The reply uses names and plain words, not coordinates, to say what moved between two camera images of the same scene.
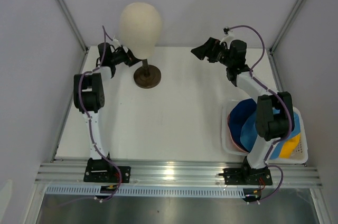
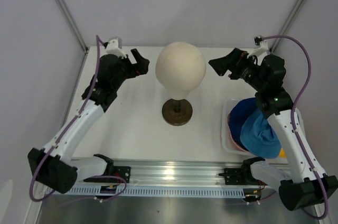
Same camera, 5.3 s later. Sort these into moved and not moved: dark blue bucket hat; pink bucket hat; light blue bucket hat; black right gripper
Moved: black right gripper
Not moved: light blue bucket hat; dark blue bucket hat; pink bucket hat
